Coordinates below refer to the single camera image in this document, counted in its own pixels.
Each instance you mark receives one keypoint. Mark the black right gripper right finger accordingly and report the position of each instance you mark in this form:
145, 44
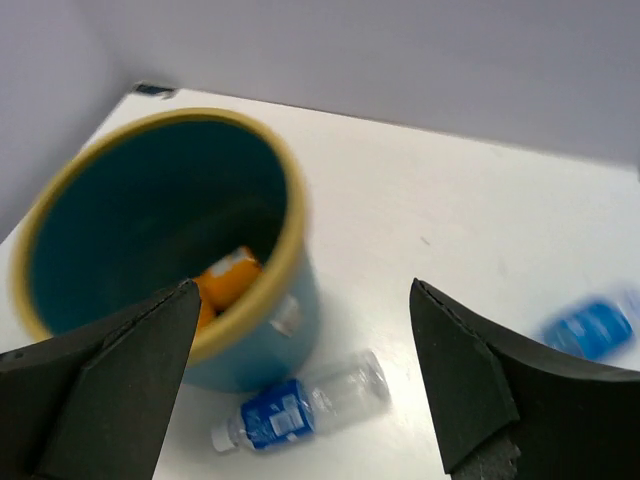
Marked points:
507, 407

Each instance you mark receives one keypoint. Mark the small clear blue label bottle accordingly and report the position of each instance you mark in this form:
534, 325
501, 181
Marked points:
329, 399

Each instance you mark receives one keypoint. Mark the teal bin with yellow rim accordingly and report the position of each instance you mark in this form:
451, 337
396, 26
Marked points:
156, 202

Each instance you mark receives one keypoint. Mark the orange juice bottle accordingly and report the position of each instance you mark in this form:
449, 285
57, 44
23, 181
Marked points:
225, 282

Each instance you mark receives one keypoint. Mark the blue sticker left corner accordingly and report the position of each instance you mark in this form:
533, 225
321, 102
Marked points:
157, 91

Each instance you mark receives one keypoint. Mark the large blue label water bottle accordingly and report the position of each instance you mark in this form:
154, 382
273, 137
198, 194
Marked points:
599, 327

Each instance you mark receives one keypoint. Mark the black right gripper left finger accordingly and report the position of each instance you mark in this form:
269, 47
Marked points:
95, 403

